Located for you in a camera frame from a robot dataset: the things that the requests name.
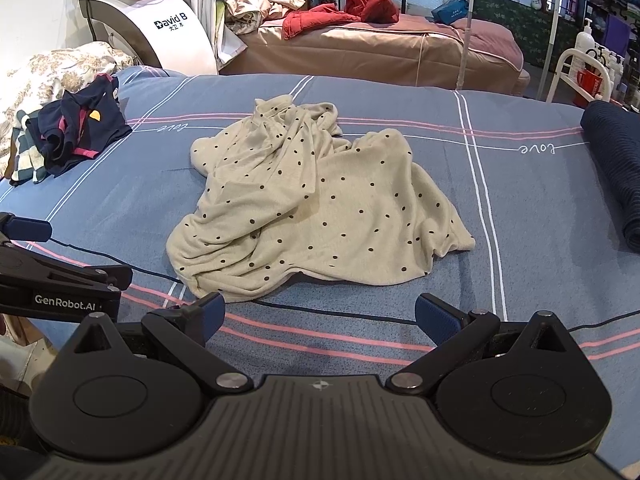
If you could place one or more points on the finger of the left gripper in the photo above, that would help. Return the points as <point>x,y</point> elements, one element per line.
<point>19,228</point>

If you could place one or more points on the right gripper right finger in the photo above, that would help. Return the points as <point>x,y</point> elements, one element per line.
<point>458,337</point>

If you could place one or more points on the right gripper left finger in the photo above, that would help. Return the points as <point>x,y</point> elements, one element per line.
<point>177,336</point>

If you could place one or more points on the beige polka dot shirt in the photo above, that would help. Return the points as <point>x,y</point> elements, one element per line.
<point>285,194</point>

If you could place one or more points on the navy pink clothes pile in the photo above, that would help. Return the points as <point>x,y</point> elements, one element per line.
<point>77,127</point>

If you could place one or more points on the floral beige quilt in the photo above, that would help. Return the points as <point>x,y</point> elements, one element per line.
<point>44,78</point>

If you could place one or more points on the white David B machine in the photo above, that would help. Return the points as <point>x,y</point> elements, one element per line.
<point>159,33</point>

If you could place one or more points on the dark navy folded towel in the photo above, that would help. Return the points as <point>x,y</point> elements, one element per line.
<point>613,137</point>

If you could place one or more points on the white metal trolley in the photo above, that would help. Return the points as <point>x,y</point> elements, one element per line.
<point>585,72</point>

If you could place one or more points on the brown covered massage bed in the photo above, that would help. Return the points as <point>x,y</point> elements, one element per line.
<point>412,52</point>

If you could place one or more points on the white lotion pump bottle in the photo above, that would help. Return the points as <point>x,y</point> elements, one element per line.
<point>584,42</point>

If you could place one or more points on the beige crumpled blanket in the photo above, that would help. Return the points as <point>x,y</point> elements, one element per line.
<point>245,16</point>

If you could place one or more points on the blue bag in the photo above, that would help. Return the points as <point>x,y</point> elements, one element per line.
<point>451,11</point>

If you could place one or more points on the red jacket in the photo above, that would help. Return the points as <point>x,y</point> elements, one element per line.
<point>328,14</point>

